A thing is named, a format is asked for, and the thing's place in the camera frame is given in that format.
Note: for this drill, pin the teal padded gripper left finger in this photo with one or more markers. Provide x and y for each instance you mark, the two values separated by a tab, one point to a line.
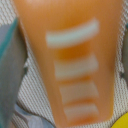
13	55

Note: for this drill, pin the teal padded gripper right finger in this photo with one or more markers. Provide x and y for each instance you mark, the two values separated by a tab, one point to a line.
124	58

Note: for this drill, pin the orange toy bread loaf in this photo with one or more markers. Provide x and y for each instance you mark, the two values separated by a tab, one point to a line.
74	43

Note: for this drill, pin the yellow toy banana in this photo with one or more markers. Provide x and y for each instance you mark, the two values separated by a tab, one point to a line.
121	124

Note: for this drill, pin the toy knife orange handle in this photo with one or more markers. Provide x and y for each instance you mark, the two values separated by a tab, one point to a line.
32	121

